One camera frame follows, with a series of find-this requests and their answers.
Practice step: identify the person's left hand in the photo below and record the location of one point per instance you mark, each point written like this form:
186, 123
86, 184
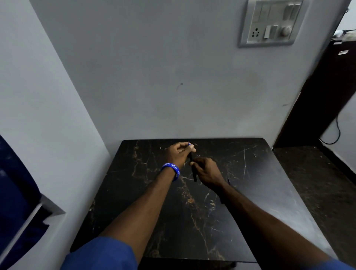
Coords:
176, 155

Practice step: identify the person's right hand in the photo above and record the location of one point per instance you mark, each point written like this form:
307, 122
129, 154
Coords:
210, 173

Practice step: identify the person's left fingers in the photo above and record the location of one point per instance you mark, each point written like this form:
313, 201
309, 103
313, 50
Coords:
187, 148

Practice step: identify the person's right fingers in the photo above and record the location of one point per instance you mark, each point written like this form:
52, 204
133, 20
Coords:
198, 164

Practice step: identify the black pen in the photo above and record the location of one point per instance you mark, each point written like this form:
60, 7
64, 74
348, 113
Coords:
194, 173

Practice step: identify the thin white thread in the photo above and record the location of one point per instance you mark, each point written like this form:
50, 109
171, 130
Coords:
164, 147

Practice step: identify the person's left forearm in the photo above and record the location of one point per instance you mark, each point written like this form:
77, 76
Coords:
141, 205

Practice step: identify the person's right forearm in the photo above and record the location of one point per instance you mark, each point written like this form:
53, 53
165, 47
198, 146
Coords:
267, 228

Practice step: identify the blue printed wristband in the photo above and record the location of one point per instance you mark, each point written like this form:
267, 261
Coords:
173, 169

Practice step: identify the blue left sleeve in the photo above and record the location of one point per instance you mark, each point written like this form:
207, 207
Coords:
100, 256

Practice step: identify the blue sleeve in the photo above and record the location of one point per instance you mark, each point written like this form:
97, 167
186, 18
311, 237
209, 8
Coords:
100, 256
331, 265

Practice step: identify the dark brown wooden cabinet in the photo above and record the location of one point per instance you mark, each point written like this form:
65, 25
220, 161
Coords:
319, 97

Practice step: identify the blue right sleeve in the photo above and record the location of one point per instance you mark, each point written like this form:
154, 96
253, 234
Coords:
331, 265

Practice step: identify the blue cloth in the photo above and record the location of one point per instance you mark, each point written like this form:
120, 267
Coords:
15, 203

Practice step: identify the small white object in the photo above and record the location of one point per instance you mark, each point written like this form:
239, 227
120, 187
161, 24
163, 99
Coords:
338, 33

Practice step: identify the white wall switch board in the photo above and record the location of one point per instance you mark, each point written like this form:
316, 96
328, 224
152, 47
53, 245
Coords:
271, 22

